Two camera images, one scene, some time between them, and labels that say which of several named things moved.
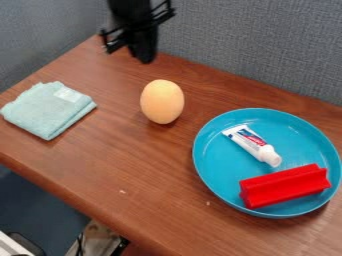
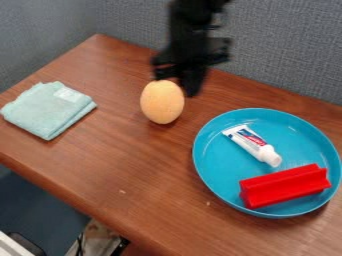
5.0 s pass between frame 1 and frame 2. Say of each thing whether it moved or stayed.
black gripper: moved
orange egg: stayed
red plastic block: stayed
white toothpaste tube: stayed
